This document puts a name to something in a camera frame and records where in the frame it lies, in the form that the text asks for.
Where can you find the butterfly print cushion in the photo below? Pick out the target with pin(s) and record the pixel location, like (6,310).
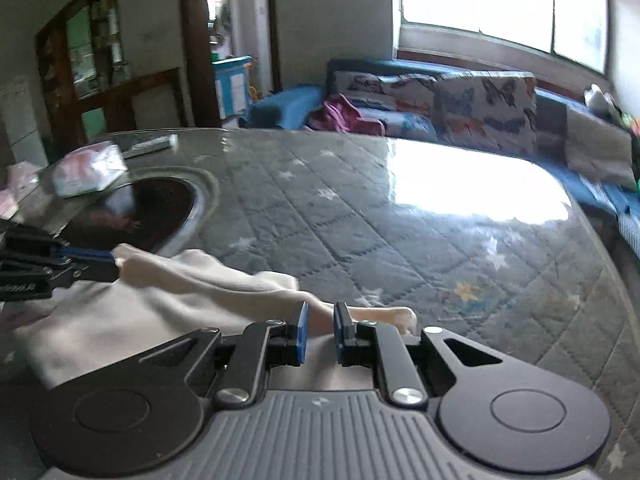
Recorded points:
(385,90)
(487,110)

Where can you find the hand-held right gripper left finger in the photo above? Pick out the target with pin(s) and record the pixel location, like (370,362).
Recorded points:
(301,335)

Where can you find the grey remote control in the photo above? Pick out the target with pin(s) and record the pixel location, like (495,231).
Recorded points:
(150,146)

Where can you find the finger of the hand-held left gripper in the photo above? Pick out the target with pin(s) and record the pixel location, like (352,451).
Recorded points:
(87,254)
(95,272)

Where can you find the wooden cabinet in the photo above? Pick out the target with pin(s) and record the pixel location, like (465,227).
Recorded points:
(100,75)

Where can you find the blue and white box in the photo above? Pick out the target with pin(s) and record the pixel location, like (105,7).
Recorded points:
(231,85)

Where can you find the beige garment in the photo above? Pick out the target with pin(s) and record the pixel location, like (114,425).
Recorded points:
(165,300)

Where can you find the brown door frame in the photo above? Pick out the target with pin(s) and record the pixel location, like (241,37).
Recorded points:
(197,45)

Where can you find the pink plastic pack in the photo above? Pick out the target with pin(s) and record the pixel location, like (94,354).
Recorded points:
(20,187)

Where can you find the grey cushion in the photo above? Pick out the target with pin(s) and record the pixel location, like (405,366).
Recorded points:
(597,145)

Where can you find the white bundle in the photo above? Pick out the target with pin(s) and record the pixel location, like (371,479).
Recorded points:
(599,97)

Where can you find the pink and white tissue pack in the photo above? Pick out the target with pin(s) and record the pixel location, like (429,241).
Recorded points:
(87,170)

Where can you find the blue sofa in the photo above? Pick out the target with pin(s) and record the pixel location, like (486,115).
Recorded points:
(585,185)

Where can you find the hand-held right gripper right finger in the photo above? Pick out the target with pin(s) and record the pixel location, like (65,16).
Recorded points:
(342,335)

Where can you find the green plastic container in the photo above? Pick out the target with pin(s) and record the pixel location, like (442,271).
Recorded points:
(631,125)

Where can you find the magenta cloth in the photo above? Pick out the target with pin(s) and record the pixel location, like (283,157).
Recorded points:
(342,115)

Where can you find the grey quilted table cover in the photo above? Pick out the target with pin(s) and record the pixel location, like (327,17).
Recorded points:
(400,220)

